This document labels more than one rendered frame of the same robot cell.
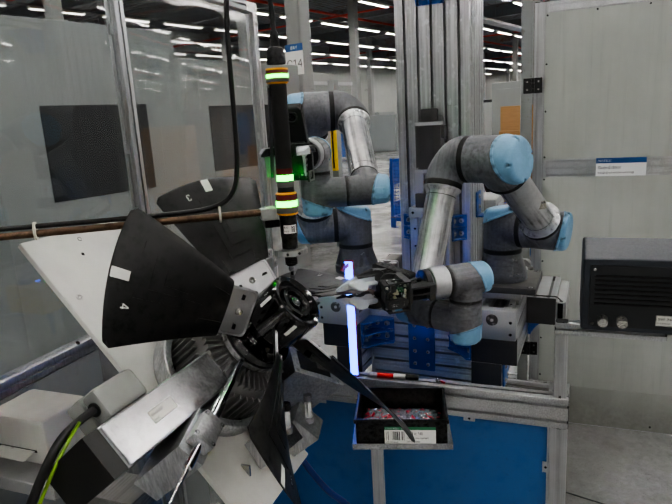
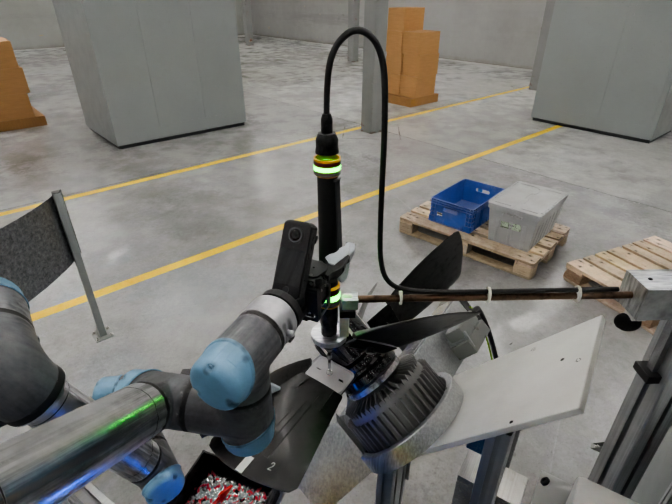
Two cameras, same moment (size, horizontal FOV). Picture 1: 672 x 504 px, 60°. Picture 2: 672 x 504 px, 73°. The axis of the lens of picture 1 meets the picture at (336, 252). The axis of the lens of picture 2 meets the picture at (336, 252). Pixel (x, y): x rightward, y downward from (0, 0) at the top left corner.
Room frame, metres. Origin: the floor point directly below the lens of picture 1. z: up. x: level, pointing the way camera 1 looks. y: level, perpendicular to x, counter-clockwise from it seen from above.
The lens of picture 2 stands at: (1.85, 0.25, 1.89)
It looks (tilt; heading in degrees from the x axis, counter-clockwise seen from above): 30 degrees down; 192
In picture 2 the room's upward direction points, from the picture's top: straight up
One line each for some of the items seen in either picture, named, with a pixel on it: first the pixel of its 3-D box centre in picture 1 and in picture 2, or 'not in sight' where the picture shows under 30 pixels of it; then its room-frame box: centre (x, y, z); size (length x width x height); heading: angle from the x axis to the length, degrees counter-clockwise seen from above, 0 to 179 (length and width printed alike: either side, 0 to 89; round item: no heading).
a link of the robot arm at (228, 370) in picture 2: (313, 154); (238, 361); (1.45, 0.04, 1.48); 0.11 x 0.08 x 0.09; 169
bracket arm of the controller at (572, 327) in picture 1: (608, 329); not in sight; (1.28, -0.63, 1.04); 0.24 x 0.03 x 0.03; 69
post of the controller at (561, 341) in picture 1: (560, 358); not in sight; (1.32, -0.53, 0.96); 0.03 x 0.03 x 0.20; 69
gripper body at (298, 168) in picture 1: (298, 160); (296, 295); (1.30, 0.07, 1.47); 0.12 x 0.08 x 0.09; 169
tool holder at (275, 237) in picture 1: (284, 230); (334, 317); (1.17, 0.10, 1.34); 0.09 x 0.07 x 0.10; 104
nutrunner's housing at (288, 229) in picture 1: (283, 153); (328, 246); (1.18, 0.09, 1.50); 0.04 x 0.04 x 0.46
